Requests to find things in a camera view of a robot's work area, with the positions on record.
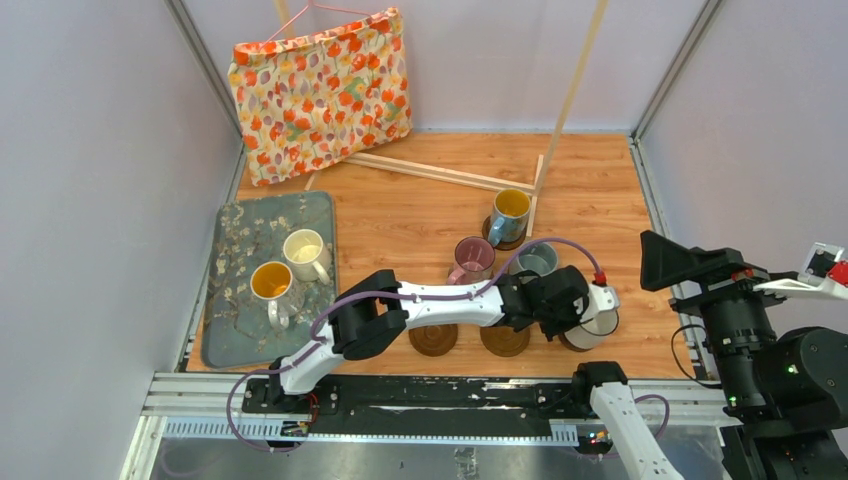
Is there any pink wire hanger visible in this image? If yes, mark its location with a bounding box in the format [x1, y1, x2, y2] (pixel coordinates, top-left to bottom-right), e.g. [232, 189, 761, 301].
[264, 0, 372, 44]

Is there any floral orange fabric bag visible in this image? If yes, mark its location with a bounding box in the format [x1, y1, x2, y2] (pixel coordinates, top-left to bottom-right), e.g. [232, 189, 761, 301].
[227, 8, 413, 186]

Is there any white grey mug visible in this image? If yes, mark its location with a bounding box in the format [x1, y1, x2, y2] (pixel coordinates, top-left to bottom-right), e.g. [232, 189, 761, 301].
[559, 310, 620, 352]

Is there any pink mug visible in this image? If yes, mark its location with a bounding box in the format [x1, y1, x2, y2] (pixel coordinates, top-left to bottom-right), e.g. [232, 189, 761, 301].
[446, 236, 496, 285]

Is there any purple cable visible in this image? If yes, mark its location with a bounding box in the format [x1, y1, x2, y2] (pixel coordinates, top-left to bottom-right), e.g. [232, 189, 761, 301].
[225, 237, 608, 455]
[596, 394, 670, 462]

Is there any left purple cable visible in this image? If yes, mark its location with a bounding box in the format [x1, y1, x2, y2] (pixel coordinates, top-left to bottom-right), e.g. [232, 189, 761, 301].
[225, 237, 608, 455]

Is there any cream mug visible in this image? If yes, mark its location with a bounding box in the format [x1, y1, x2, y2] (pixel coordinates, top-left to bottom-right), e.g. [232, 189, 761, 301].
[283, 229, 332, 285]

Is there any wooden rack frame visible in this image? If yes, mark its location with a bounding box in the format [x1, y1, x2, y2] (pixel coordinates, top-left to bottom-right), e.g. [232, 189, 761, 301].
[274, 0, 609, 240]

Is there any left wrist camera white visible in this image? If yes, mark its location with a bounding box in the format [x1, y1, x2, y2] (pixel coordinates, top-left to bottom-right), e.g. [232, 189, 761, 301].
[580, 284, 620, 323]

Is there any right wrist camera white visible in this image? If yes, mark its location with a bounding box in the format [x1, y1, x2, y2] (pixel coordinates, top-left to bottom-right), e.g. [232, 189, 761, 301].
[753, 242, 847, 300]

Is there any white mug orange inside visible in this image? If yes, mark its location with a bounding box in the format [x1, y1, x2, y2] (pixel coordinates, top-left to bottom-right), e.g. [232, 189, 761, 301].
[250, 261, 295, 329]

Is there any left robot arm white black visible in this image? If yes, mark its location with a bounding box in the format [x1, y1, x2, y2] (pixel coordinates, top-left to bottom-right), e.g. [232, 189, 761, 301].
[265, 267, 592, 413]

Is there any small dark brown coaster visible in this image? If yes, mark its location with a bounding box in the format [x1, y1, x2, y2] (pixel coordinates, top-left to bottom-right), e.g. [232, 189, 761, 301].
[557, 334, 591, 353]

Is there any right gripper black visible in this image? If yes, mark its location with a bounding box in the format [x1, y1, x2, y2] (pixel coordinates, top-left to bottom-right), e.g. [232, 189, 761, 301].
[637, 225, 802, 408]

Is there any blue mug yellow inside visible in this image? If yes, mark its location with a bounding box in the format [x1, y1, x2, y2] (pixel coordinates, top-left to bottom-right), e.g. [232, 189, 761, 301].
[487, 189, 531, 247]

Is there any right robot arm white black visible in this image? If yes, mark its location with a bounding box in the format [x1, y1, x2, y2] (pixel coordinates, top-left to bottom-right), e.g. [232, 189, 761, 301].
[640, 231, 847, 479]

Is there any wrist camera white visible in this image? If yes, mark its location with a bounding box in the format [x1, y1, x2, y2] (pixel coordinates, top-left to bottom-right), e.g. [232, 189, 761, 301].
[753, 242, 847, 300]
[580, 284, 620, 323]

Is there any floral grey tray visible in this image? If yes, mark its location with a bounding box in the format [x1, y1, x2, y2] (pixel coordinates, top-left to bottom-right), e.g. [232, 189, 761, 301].
[199, 191, 338, 370]

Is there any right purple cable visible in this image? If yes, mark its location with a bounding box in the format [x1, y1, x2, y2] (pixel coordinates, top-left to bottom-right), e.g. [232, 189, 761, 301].
[596, 394, 670, 462]

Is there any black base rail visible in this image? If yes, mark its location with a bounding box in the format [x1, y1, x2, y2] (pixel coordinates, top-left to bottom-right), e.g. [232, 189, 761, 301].
[236, 375, 597, 439]

